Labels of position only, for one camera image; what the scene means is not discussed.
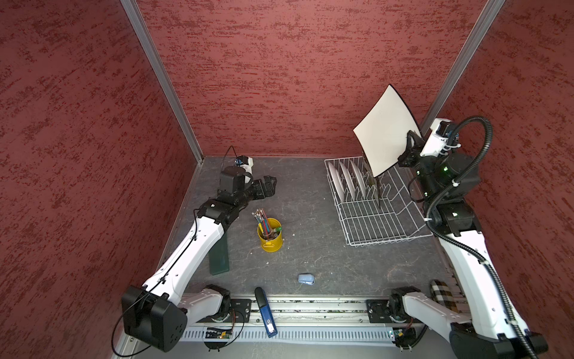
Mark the yellow pencil cup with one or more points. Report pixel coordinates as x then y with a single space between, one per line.
273 241

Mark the plaid tape roll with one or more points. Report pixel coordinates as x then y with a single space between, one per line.
441 293

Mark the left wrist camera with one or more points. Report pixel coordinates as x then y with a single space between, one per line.
246 163

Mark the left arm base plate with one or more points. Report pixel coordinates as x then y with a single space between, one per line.
231 311

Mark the coloured pencils bundle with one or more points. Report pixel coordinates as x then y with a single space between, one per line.
265 226

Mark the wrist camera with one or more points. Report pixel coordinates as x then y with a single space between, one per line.
438 143
246 163

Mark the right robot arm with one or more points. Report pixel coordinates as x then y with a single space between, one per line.
493 328

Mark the square plate white back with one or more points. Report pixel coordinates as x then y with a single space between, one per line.
383 131

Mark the white wire dish rack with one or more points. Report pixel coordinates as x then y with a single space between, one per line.
363 224

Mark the green rectangular block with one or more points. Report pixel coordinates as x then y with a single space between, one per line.
219 262

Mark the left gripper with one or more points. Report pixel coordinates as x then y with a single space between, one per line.
269 188

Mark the light blue eraser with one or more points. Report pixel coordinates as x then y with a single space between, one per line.
307 279

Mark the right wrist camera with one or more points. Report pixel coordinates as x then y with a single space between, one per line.
438 143

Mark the white round plate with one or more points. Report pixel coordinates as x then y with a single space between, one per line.
359 177
334 173
348 180

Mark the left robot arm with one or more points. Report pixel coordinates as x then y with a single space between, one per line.
156 312

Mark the blue black stapler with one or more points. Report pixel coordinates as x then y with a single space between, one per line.
265 312

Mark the square floral plate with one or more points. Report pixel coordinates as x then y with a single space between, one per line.
372 180

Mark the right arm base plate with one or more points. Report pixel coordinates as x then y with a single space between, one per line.
385 312

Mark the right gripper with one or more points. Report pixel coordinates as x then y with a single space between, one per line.
414 151

